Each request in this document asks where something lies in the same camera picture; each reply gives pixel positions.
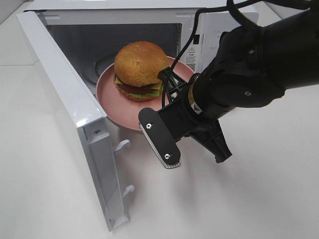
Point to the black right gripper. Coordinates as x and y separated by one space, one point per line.
181 122

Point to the white microwave oven body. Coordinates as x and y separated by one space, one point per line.
67 35

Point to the pink round plate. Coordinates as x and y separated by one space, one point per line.
120 110

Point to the white microwave door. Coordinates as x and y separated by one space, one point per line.
80 118

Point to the white warning label sticker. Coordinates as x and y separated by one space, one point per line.
192 57

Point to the glass microwave turntable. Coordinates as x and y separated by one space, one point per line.
102 64

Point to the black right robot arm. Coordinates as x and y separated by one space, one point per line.
253 66

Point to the burger with sesame-free bun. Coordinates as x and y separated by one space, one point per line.
137 66

